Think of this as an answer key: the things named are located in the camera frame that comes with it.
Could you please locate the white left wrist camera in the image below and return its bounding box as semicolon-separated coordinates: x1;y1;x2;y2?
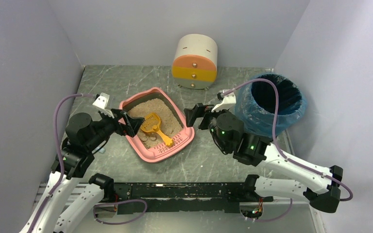
92;93;114;118

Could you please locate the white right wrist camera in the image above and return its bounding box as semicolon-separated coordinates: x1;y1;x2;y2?
211;89;236;112

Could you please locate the beige cat litter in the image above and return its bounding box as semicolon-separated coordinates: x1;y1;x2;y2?
129;99;183;149

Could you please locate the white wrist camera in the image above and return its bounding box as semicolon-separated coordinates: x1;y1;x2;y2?
211;89;236;112
92;93;114;118

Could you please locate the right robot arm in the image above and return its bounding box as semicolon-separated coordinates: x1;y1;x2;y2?
184;103;343;213

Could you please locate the yellow litter scoop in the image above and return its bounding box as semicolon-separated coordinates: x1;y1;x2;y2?
140;113;173;147

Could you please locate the round pastel drawer cabinet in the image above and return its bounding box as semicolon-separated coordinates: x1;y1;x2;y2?
171;34;218;89

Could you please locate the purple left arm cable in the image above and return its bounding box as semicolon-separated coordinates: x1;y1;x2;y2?
27;93;148;233

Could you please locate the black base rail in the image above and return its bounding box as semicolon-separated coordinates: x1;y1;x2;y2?
111;182;274;216

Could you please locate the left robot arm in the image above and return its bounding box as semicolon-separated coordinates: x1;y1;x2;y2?
21;109;144;233

